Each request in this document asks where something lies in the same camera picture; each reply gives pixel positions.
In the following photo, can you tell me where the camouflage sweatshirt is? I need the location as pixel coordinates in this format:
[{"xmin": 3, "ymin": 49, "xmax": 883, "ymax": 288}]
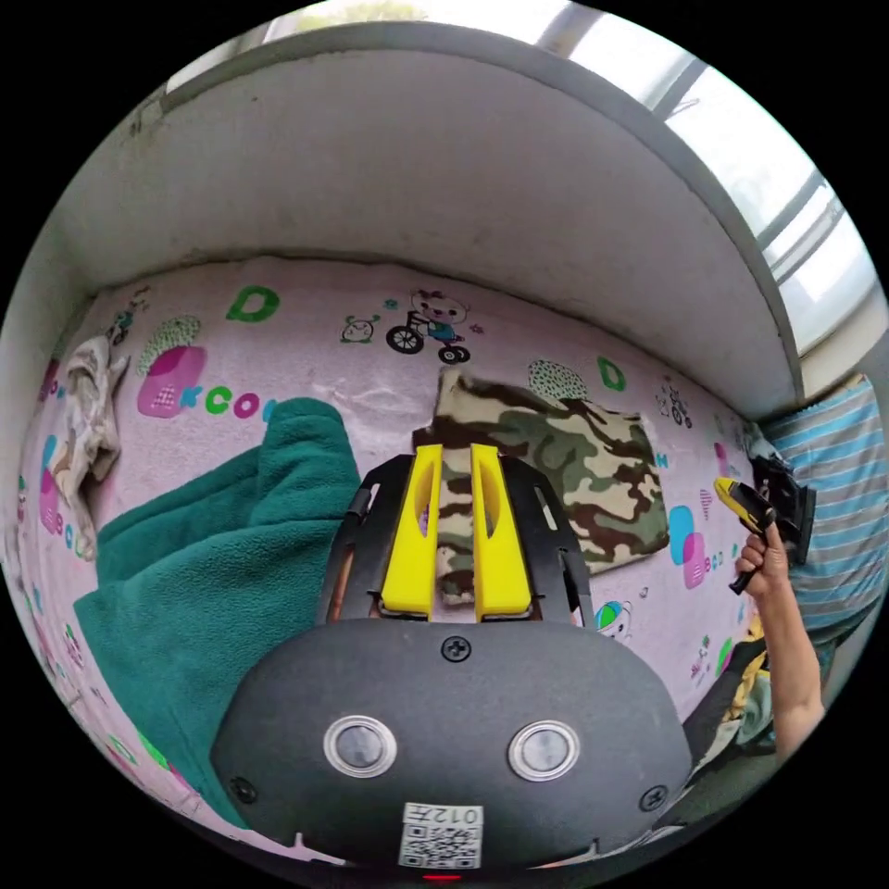
[{"xmin": 412, "ymin": 366, "xmax": 672, "ymax": 607}]

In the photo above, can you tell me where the teal fleece garment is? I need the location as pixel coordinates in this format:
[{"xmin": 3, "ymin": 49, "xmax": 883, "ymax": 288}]
[{"xmin": 71, "ymin": 396, "xmax": 363, "ymax": 832}]

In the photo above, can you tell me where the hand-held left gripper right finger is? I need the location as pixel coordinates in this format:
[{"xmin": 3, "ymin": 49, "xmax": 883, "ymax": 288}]
[{"xmin": 470, "ymin": 444, "xmax": 535, "ymax": 621}]

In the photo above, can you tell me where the person's right hand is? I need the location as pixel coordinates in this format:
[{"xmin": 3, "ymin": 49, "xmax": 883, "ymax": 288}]
[{"xmin": 735, "ymin": 521, "xmax": 792, "ymax": 601}]

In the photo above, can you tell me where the person's right forearm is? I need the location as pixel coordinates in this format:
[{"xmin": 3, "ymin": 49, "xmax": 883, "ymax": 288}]
[{"xmin": 752, "ymin": 582, "xmax": 828, "ymax": 759}]

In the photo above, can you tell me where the pile of clothes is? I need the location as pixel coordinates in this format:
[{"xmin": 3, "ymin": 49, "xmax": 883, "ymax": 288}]
[{"xmin": 682, "ymin": 616, "xmax": 778, "ymax": 790}]

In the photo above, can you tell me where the blue striped pillow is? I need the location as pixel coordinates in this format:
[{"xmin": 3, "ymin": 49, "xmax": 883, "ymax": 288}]
[{"xmin": 762, "ymin": 377, "xmax": 889, "ymax": 671}]

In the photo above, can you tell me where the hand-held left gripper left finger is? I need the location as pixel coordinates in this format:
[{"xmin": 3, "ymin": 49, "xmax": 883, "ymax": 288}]
[{"xmin": 380, "ymin": 444, "xmax": 445, "ymax": 620}]

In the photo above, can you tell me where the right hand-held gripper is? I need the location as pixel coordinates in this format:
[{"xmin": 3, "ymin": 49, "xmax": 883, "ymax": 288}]
[{"xmin": 713, "ymin": 453, "xmax": 819, "ymax": 565}]

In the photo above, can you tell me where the window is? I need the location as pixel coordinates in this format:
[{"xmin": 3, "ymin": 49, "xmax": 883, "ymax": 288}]
[{"xmin": 262, "ymin": 0, "xmax": 884, "ymax": 357}]

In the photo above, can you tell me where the beige crumpled garment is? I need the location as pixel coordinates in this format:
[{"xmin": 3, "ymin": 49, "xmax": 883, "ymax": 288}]
[{"xmin": 49, "ymin": 335, "xmax": 133, "ymax": 558}]

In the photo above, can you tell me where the bed with pink printed sheet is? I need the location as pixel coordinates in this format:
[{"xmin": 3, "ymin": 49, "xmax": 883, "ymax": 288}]
[{"xmin": 5, "ymin": 255, "xmax": 778, "ymax": 870}]

